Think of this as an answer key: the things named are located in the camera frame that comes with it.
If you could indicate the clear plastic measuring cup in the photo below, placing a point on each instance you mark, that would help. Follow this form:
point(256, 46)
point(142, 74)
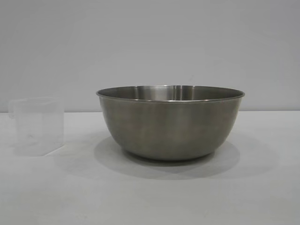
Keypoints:
point(38, 126)

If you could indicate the stainless steel mixing bowl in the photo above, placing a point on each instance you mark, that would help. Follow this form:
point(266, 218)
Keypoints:
point(168, 124)

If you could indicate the white tablecloth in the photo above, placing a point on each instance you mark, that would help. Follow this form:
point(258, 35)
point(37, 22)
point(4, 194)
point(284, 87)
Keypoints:
point(140, 192)

